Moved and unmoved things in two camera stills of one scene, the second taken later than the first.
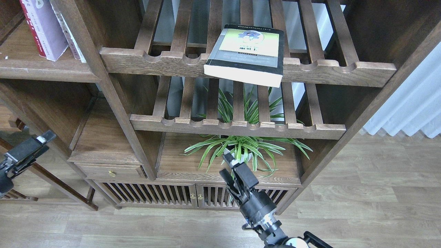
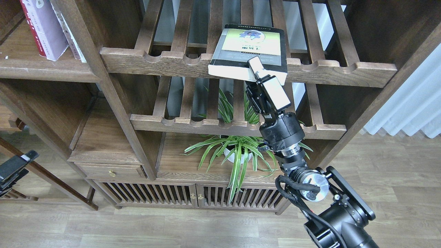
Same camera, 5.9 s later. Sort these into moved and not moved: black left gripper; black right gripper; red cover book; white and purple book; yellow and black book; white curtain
Moved: black right gripper; black left gripper
Not moved: white curtain; white and purple book; yellow and black book; red cover book
